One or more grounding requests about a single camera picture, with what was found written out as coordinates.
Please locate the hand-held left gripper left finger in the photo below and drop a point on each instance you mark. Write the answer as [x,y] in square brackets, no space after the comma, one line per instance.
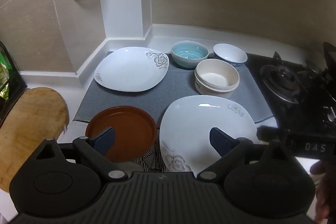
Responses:
[104,139]

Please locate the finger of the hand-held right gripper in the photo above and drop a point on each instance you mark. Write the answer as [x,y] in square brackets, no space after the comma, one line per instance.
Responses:
[266,132]

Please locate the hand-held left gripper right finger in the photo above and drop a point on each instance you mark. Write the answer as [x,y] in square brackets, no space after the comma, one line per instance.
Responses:
[220,140]

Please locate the brown round plate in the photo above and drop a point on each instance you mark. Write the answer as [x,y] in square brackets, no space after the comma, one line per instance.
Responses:
[131,129]

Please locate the white floral square plate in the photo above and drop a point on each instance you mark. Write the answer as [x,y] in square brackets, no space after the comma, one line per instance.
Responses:
[191,119]
[128,70]

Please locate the beige ridged bowl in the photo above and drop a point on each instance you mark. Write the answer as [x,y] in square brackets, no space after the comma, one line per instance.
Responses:
[216,77]

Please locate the white bowl with blue pattern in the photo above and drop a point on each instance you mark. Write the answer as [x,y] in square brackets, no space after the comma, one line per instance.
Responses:
[229,54]

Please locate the teal glazed bowl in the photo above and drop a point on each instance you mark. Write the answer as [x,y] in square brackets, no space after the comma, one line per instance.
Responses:
[189,54]

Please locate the person's right hand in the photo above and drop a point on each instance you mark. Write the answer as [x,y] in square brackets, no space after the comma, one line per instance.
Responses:
[323,188]

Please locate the black glass gas stove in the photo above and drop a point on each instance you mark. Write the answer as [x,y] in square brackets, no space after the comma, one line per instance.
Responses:
[302,113]

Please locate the black and white patterned cloth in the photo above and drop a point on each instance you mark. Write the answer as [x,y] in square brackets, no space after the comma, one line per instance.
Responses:
[149,161]

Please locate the black burner grate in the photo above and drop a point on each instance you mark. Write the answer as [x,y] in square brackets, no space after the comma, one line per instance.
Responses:
[283,79]

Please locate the grey drying mat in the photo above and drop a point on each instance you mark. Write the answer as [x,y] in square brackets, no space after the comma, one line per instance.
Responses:
[178,83]

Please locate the wooden cutting board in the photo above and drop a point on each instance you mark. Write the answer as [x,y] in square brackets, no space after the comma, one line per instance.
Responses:
[29,124]

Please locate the green packet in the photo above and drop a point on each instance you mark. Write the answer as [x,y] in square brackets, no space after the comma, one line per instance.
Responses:
[4,74]

